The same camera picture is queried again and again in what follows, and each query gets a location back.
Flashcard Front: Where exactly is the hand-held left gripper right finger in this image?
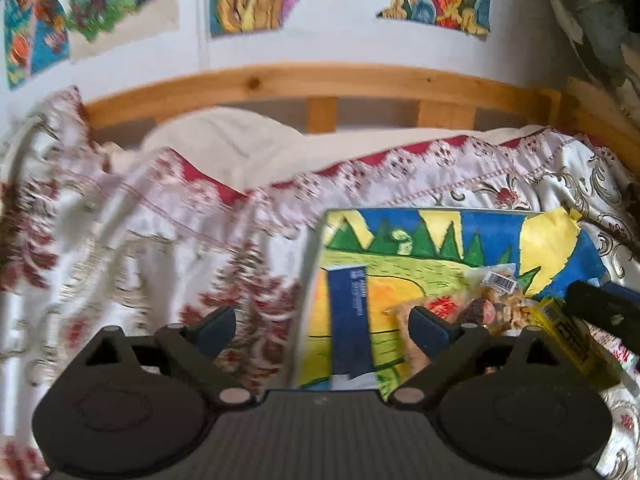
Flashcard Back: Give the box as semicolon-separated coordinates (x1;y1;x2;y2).
387;306;569;406

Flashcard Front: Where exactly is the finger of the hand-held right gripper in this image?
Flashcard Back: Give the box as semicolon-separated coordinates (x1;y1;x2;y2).
564;280;640;357

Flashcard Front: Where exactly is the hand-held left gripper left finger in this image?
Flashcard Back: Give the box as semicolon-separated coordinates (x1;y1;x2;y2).
72;305;261;406

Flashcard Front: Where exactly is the orange rice cracker packet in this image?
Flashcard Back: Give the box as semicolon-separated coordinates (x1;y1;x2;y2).
387;296;463;368

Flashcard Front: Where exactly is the yellow snack packet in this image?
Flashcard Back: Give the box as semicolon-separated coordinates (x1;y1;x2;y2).
529;297;622;387

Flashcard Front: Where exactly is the blue box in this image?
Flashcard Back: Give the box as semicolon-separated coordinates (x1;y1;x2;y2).
327;265;377;379

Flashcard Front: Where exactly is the clear nut bar packet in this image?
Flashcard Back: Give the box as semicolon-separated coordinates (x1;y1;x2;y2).
462;264;543;337

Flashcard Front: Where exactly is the metal tray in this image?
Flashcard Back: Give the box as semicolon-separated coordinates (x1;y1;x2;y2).
299;206;613;393

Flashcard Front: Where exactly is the colourful painted paper liner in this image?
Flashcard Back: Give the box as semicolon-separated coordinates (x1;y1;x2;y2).
302;207;609;402

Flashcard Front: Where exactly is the floral satin blanket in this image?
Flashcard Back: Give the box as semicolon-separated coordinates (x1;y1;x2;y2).
0;85;640;480

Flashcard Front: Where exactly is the white pillow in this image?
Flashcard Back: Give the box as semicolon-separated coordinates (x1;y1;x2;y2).
107;106;547;202

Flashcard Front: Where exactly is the plastic bag of clothes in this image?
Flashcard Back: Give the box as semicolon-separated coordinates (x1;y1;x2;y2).
542;0;640;93

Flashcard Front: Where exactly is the blond child drawing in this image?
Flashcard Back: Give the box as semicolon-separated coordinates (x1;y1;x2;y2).
66;0;181;62

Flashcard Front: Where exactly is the basketball girl drawing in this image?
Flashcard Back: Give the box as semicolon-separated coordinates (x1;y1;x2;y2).
1;0;72;89

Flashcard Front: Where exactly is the wooden bed frame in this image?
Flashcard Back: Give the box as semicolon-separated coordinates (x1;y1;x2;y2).
81;64;640;182

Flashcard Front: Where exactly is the white wall pipe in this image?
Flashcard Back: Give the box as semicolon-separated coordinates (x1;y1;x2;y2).
192;0;213;69

